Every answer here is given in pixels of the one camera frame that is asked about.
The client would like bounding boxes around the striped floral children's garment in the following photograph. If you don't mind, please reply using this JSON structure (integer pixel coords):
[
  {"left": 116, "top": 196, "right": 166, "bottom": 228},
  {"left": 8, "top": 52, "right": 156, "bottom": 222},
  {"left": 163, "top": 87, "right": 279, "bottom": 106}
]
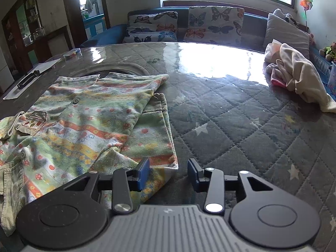
[{"left": 0, "top": 72, "right": 179, "bottom": 237}]

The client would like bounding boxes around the grey pillow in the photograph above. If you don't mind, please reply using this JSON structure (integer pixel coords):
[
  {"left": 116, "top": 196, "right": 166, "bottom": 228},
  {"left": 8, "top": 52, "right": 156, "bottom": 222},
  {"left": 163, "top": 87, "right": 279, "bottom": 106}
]
[{"left": 263, "top": 13, "right": 311, "bottom": 58}]

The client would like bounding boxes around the colourful pinwheel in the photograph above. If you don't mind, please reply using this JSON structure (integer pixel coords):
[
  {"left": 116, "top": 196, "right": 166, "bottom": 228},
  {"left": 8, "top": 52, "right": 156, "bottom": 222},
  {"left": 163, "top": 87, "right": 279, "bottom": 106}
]
[{"left": 300, "top": 0, "right": 314, "bottom": 33}]

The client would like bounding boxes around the dark wooden cabinet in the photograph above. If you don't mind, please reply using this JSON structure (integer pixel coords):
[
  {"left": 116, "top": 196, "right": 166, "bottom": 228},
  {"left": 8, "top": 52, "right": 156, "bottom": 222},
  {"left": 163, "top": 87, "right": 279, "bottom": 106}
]
[{"left": 1, "top": 0, "right": 68, "bottom": 67}]

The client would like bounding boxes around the cream crumpled garment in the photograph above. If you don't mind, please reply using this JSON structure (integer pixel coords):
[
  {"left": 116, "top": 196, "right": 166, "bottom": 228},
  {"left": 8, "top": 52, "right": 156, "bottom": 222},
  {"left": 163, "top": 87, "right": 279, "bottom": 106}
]
[{"left": 278, "top": 43, "right": 336, "bottom": 113}]

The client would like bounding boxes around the quilted star table cover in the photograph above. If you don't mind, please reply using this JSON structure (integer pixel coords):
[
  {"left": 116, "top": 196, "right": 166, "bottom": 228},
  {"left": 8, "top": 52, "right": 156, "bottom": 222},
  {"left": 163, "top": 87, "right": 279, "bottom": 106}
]
[{"left": 0, "top": 41, "right": 336, "bottom": 252}]

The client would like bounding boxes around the small butterfly print cushion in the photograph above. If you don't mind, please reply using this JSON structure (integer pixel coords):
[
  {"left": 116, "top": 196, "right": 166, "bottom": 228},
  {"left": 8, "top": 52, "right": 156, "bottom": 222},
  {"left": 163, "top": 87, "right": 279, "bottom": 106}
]
[{"left": 123, "top": 11, "right": 178, "bottom": 44}]

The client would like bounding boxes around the large butterfly print cushion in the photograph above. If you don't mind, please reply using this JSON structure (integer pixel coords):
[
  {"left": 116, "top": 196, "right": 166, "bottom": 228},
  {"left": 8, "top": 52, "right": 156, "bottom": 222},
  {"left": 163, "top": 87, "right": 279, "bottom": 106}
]
[{"left": 183, "top": 6, "right": 245, "bottom": 46}]

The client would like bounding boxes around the white paper sheet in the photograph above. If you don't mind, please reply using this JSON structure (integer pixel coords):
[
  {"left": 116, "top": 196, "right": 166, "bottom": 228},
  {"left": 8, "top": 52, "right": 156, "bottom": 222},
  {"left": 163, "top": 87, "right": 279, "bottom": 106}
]
[{"left": 3, "top": 58, "right": 61, "bottom": 100}]

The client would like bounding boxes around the small clear plastic box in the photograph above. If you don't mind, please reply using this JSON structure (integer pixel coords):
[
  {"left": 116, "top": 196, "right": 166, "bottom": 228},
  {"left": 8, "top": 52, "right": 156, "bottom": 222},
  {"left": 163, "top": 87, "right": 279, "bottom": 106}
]
[{"left": 63, "top": 48, "right": 82, "bottom": 59}]

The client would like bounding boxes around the blue sofa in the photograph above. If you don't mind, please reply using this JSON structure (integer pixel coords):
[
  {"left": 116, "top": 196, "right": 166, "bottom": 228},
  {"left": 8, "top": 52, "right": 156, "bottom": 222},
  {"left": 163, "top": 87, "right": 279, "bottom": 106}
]
[{"left": 80, "top": 7, "right": 336, "bottom": 95}]

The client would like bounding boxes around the pink cloth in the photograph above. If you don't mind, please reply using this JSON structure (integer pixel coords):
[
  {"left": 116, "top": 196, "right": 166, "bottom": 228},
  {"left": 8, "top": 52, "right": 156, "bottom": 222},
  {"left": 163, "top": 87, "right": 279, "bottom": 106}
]
[{"left": 270, "top": 68, "right": 289, "bottom": 88}]

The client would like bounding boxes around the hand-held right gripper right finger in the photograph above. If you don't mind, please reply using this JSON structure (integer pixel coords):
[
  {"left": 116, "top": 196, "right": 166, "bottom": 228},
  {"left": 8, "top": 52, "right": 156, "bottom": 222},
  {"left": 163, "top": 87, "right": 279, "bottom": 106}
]
[{"left": 187, "top": 158, "right": 274, "bottom": 214}]

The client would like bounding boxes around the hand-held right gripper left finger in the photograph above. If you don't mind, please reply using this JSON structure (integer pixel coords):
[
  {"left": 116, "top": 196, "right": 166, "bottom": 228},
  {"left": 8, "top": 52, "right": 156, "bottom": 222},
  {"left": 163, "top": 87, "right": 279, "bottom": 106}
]
[{"left": 64, "top": 157, "right": 150, "bottom": 214}]

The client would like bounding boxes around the grey plush toy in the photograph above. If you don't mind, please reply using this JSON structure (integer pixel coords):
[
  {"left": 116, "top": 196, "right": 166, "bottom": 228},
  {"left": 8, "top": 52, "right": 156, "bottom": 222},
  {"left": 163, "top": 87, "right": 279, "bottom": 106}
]
[{"left": 273, "top": 8, "right": 301, "bottom": 27}]

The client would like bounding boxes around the black handle bar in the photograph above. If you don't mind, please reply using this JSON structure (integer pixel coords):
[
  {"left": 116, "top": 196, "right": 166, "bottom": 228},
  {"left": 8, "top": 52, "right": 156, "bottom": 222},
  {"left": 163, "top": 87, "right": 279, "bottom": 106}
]
[{"left": 17, "top": 70, "right": 40, "bottom": 90}]

